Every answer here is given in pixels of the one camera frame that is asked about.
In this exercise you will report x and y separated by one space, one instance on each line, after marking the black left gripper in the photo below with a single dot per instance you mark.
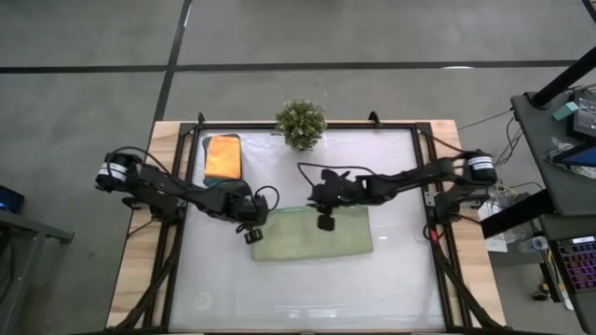
247 209

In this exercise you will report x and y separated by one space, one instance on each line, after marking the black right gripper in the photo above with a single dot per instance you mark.
335 191

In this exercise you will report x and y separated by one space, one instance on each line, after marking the green microfiber towel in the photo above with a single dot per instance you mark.
316 237

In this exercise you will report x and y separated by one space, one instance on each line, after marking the orange microfiber towel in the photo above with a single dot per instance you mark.
223 156

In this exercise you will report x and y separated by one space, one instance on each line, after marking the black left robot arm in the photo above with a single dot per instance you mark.
158 186

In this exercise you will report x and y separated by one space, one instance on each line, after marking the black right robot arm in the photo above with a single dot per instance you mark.
419 177

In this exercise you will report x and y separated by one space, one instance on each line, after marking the grey plastic bin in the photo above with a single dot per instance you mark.
203 153

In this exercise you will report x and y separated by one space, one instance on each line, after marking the small potted green plant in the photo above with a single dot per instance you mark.
302 123

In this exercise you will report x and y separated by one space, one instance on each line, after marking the black cart beam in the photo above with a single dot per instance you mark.
517 215

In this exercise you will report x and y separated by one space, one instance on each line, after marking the clear water bottle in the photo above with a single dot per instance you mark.
534 244

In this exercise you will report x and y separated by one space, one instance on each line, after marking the grey equipment cart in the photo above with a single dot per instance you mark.
545 153

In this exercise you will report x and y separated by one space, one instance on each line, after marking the grey metal stand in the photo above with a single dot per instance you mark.
32 225

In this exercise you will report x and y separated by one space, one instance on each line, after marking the black device with blue light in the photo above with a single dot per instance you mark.
10 200

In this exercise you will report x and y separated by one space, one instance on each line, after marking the small teal box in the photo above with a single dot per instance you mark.
565 111

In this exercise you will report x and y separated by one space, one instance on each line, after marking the blue tablet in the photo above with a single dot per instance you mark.
582 157

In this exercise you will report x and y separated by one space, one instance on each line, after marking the black slanted pole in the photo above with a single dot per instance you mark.
563 79

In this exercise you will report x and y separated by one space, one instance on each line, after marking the black keyboard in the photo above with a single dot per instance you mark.
579 265

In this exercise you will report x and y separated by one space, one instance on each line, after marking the dark cart screen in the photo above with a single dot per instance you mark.
586 116

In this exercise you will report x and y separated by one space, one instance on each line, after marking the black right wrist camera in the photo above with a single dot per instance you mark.
326 222

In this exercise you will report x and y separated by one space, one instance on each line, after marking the black aluminium rig frame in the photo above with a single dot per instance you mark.
233 124

